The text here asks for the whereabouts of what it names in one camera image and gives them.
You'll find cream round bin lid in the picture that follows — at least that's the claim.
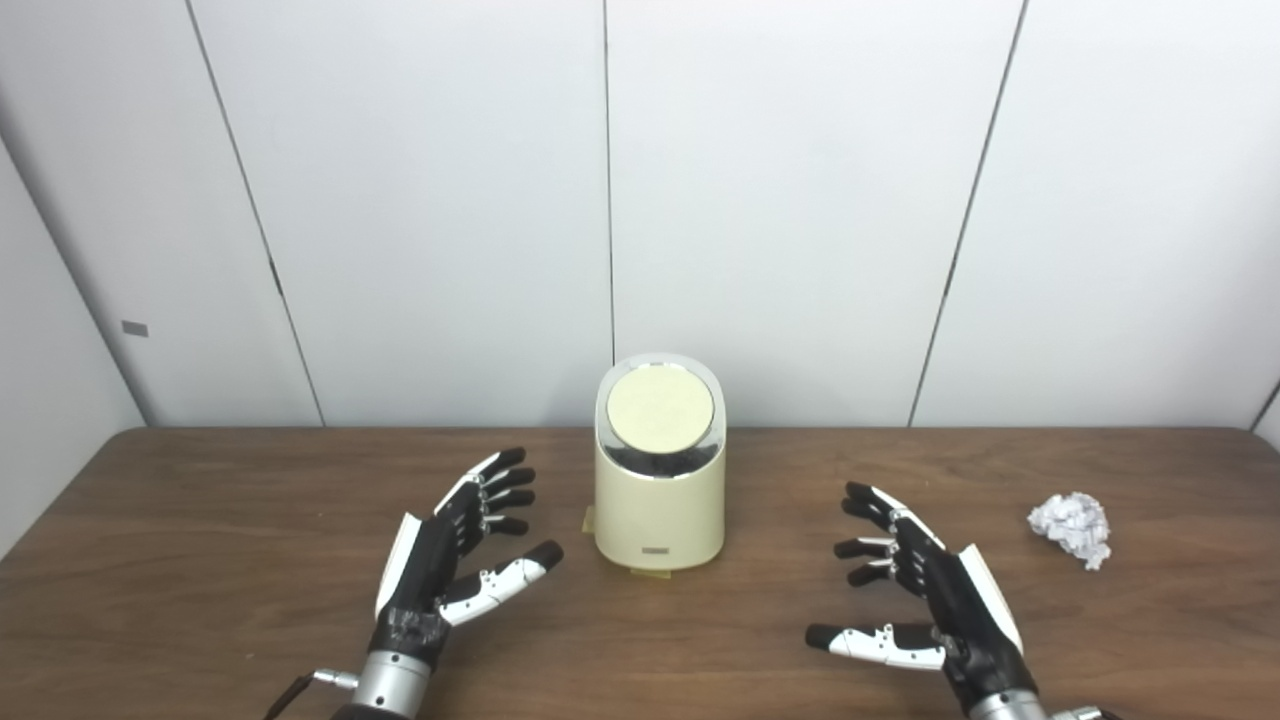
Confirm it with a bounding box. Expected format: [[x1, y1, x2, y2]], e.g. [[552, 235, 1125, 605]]
[[606, 366, 716, 453]]

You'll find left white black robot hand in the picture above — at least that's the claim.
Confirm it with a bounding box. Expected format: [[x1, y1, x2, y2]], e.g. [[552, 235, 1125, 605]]
[[368, 447, 565, 669]]

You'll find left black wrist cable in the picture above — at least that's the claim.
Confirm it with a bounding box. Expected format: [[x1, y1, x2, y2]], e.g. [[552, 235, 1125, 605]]
[[263, 669, 360, 720]]

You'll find white paper ball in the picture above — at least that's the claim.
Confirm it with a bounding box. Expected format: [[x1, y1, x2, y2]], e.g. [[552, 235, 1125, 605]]
[[1027, 491, 1113, 572]]

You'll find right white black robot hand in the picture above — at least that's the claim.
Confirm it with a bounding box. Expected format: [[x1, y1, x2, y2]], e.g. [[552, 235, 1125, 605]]
[[806, 482, 1039, 715]]

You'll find cream-colored bin body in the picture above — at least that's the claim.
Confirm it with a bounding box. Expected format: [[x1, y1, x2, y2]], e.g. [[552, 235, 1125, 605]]
[[593, 352, 728, 572]]

